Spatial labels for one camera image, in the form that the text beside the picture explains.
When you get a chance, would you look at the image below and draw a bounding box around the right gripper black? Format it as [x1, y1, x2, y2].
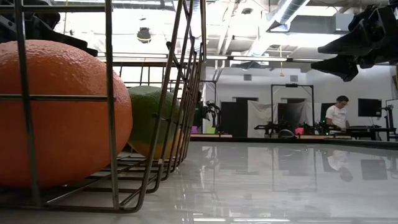
[310, 0, 398, 83]

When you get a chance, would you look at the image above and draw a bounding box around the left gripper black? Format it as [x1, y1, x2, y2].
[0, 12, 99, 58]

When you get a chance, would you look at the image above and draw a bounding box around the orange fruit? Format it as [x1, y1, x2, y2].
[0, 39, 134, 189]

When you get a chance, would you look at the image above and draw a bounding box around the black computer monitor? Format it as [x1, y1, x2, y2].
[358, 98, 382, 118]

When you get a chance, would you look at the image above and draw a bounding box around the person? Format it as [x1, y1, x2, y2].
[325, 95, 351, 133]
[193, 91, 206, 129]

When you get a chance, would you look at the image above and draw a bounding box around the black ceiling dome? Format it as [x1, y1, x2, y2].
[136, 27, 152, 44]

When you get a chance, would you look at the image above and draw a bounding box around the background black desk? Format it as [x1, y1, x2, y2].
[346, 125, 398, 141]

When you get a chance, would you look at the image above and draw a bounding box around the long horizontal light bar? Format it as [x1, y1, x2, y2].
[205, 55, 326, 63]

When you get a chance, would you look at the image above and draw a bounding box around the white hanging sheet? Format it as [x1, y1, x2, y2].
[247, 100, 272, 138]

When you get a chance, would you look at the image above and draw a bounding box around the yellow hanging cord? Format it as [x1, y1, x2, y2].
[278, 45, 285, 78]

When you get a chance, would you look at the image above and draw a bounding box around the grey ventilation duct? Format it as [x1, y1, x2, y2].
[266, 0, 310, 33]

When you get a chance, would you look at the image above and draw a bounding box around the black metal frame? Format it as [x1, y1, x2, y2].
[270, 83, 315, 138]

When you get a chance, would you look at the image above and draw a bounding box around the large metal wire basket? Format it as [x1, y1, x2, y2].
[0, 0, 208, 215]

